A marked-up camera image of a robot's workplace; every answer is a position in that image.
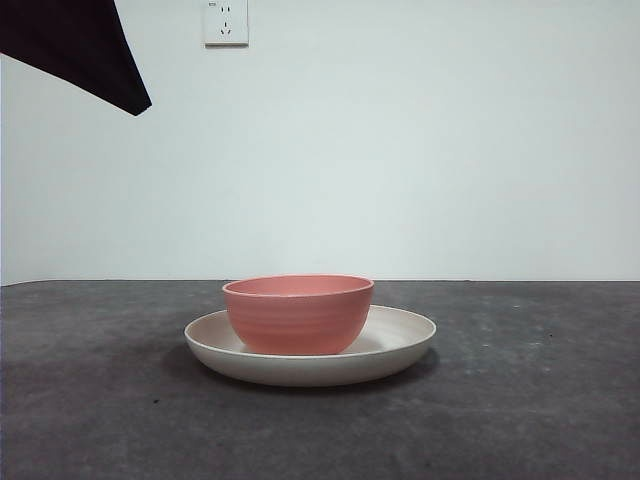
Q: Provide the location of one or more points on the white wall socket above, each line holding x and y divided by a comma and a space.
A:
226, 25

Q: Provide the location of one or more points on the white round plate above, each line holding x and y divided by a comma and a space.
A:
310, 370

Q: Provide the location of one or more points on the red ribbed bowl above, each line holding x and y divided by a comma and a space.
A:
300, 320

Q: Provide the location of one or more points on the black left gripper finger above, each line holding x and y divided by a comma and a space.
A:
75, 45

